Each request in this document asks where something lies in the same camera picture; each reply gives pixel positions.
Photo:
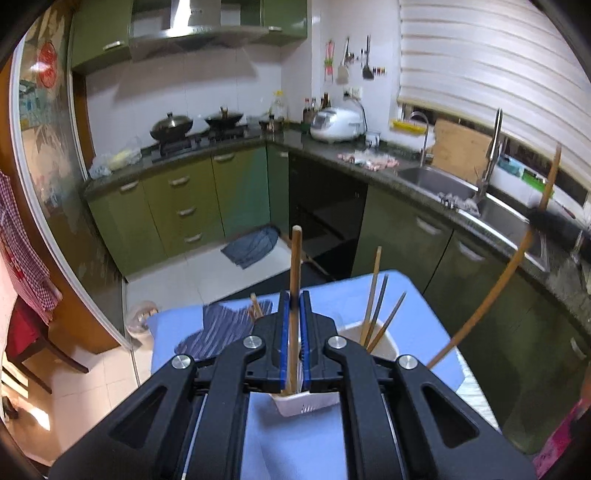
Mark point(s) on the white cup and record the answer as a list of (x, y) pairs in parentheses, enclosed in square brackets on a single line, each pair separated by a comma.
[(371, 137)]

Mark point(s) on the small steel pot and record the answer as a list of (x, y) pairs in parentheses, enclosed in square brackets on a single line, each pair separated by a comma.
[(270, 123)]

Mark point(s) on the black gas stove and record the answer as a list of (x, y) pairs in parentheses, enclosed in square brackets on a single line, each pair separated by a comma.
[(198, 142)]

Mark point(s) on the white wall outlet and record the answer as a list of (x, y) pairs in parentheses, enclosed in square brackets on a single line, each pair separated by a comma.
[(353, 92)]

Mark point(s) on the clear trash bin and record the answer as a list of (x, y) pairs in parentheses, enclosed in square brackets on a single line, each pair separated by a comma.
[(141, 316)]

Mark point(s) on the blue floor rag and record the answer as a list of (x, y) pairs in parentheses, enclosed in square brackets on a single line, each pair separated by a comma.
[(251, 247)]

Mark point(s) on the large black lidded wok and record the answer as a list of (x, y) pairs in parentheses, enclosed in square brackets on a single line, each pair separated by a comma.
[(171, 127)]

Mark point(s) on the yellow sink rack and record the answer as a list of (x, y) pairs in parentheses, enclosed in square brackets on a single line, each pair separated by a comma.
[(406, 125)]

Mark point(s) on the red door decoration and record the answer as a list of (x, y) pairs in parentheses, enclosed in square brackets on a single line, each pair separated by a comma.
[(46, 64)]

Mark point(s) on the white plastic utensil holder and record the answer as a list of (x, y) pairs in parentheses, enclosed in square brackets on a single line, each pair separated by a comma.
[(300, 406)]

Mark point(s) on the hanging white spatula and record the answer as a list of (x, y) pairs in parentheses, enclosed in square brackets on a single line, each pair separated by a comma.
[(344, 62)]

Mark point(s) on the dark wooden chair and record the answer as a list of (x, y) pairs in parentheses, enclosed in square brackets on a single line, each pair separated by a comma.
[(32, 341)]

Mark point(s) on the green container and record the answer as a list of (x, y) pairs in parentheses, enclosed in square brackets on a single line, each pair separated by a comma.
[(531, 179)]

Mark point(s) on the clear plastic bag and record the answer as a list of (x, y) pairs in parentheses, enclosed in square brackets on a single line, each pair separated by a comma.
[(115, 159)]

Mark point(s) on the hanging pink tool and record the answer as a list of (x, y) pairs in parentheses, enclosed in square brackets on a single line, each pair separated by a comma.
[(329, 60)]

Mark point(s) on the tall steel faucet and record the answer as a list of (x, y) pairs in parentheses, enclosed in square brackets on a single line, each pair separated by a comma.
[(491, 147)]

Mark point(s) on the curved steel faucet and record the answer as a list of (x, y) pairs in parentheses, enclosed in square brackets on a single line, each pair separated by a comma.
[(418, 134)]

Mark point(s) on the dark chopstick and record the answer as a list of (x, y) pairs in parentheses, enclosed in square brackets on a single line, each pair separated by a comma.
[(379, 300)]

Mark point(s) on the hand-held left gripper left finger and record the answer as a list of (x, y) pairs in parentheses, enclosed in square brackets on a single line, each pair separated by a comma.
[(284, 350)]

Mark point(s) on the green base cabinets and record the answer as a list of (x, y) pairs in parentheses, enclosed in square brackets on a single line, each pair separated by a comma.
[(244, 194)]

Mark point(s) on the hanging black slotted turner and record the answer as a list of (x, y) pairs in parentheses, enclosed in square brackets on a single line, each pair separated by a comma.
[(367, 60)]

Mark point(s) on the glass sliding door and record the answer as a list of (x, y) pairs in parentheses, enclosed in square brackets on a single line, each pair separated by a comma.
[(51, 175)]

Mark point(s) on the wooden cutting board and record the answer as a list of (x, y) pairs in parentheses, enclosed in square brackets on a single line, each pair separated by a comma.
[(461, 147)]

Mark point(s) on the grey dishcloth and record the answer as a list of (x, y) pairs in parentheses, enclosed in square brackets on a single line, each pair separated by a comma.
[(455, 201)]

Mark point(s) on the teal container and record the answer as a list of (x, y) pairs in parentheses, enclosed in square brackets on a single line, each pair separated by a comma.
[(510, 164)]

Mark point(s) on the food scraps on counter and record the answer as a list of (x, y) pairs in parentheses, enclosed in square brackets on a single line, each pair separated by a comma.
[(369, 159)]

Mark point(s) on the black built-in appliance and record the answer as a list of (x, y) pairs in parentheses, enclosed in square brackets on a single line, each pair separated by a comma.
[(323, 207)]

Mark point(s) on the striped white tablecloth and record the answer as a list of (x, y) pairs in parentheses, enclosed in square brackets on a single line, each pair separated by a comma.
[(478, 397)]

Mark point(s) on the white rice cooker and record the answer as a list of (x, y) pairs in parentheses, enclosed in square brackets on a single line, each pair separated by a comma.
[(336, 124)]

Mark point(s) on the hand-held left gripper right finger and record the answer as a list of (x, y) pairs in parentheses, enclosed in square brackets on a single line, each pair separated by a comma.
[(305, 350)]

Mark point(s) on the cluster of sauce bottles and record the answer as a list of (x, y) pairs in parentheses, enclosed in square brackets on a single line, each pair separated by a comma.
[(314, 107)]

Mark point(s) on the red checkered apron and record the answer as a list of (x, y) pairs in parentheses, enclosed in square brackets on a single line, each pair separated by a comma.
[(23, 244)]

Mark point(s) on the green cabinet drawer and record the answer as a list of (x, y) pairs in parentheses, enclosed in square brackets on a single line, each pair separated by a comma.
[(187, 212), (193, 239), (180, 182)]

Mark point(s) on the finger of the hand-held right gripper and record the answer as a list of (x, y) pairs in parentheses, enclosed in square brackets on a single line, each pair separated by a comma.
[(558, 226)]

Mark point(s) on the blue star tablecloth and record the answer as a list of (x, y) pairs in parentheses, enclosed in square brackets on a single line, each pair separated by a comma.
[(323, 297)]

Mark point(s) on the cooking oil bottle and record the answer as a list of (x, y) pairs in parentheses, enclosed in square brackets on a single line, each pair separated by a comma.
[(277, 104)]

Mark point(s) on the white window blind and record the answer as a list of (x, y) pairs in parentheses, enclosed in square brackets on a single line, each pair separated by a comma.
[(489, 69)]

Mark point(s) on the steel range hood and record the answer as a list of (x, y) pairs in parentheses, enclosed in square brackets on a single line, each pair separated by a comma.
[(194, 21)]

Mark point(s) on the dark granite countertop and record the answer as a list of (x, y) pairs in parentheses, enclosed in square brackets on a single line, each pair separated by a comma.
[(323, 150)]

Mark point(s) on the small black lidded wok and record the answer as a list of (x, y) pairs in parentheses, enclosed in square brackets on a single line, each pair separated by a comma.
[(224, 119)]

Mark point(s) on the green wall cabinet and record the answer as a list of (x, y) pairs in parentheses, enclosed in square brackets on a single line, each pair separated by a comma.
[(99, 32), (281, 18)]

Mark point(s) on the steel kitchen sink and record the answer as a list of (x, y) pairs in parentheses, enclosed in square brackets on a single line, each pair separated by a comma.
[(461, 189)]

